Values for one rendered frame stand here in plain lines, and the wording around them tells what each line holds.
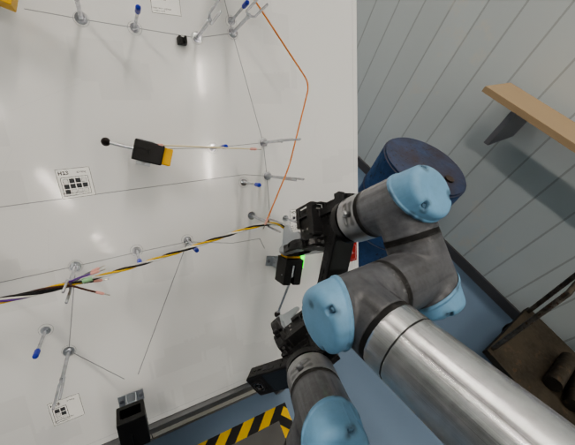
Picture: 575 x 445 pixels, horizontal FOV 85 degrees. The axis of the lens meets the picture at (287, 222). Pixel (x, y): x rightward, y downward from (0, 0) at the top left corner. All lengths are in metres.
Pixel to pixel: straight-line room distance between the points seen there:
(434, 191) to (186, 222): 0.45
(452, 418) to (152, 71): 0.63
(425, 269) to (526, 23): 2.19
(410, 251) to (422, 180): 0.09
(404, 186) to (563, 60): 2.07
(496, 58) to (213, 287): 2.24
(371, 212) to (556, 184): 2.10
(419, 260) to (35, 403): 0.69
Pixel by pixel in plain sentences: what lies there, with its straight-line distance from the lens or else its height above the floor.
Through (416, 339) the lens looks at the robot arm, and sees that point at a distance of 0.31.
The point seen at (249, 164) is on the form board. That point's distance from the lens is 0.68.
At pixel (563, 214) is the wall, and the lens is 2.53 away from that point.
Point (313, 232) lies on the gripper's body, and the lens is 0.55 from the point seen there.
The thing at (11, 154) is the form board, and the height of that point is 1.31.
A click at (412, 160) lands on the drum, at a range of 1.98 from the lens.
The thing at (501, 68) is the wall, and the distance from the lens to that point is 2.52.
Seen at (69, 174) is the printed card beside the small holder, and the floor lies 1.28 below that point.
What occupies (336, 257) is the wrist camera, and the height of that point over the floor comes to 1.30.
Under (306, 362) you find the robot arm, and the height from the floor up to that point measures 1.25.
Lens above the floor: 1.70
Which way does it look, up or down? 47 degrees down
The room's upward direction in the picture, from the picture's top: 22 degrees clockwise
